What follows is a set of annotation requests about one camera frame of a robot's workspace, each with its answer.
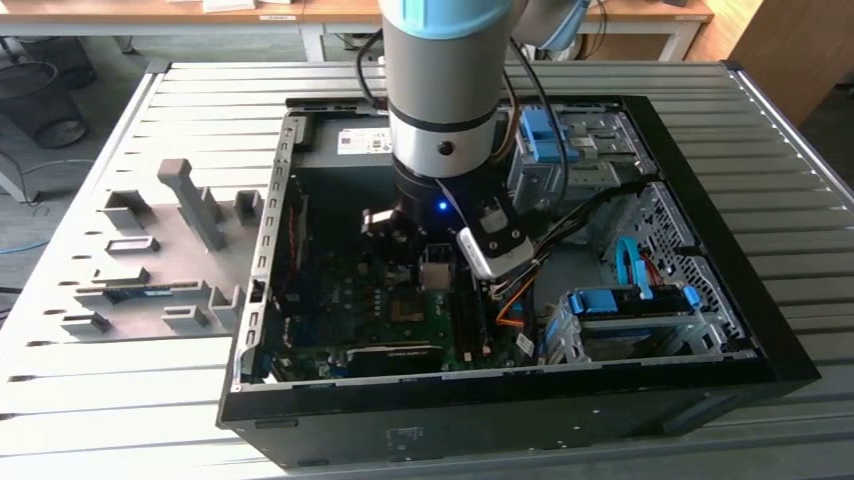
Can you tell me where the blue disk carrier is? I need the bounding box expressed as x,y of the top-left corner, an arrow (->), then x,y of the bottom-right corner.
565,285 -> 703,321

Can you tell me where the orange data wire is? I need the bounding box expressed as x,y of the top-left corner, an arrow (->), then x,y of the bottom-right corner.
496,277 -> 540,330

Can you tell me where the blue network cable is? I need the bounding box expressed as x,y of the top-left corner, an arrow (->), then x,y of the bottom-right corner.
0,238 -> 54,255

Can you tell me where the grey power supply unit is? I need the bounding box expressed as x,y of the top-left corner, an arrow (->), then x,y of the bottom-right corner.
292,118 -> 402,221

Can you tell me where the CPU socket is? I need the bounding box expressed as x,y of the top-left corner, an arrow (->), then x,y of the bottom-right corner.
386,294 -> 433,326

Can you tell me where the blue plastic drive latch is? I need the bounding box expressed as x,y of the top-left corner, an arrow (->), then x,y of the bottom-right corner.
522,108 -> 581,164

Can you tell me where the black hard disk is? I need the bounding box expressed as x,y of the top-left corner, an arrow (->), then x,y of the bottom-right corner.
620,287 -> 689,316

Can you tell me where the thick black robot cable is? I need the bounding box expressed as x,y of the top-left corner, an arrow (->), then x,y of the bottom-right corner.
356,27 -> 390,112

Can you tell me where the RAM stick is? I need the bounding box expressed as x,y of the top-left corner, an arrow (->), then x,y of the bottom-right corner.
78,283 -> 202,302

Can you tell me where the black waste bin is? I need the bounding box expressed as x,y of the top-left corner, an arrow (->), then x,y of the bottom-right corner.
0,59 -> 93,151

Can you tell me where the black wire bundle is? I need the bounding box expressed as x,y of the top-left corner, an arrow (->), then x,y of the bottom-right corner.
493,180 -> 653,301

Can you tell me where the black PC case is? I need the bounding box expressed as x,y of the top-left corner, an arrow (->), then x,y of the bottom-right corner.
214,94 -> 823,470

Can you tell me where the grey parts rack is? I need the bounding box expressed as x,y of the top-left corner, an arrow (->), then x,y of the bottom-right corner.
58,157 -> 269,346

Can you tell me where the grey optical drive cage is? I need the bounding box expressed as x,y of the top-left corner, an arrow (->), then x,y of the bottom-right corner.
506,107 -> 664,225

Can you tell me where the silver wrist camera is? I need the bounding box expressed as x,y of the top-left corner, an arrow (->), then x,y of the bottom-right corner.
456,196 -> 537,280
360,206 -> 413,250

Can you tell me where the wooden top desk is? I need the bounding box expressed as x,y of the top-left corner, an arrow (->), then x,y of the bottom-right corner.
0,0 -> 310,40
298,0 -> 716,64

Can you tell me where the black RAM slot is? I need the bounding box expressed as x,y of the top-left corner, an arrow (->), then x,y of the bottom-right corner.
450,287 -> 474,360
469,277 -> 494,362

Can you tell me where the wooden cabinet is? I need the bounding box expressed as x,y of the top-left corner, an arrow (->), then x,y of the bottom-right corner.
687,0 -> 854,129

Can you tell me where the grey hard disk cage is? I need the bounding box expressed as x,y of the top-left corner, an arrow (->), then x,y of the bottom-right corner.
541,285 -> 733,365

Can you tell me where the black graphics card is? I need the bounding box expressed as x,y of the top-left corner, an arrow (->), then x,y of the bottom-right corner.
344,342 -> 446,379

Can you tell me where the blue flat data wire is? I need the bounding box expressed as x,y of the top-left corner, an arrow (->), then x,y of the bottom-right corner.
614,235 -> 663,301

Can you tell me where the green motherboard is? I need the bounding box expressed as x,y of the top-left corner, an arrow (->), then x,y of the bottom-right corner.
266,227 -> 544,385

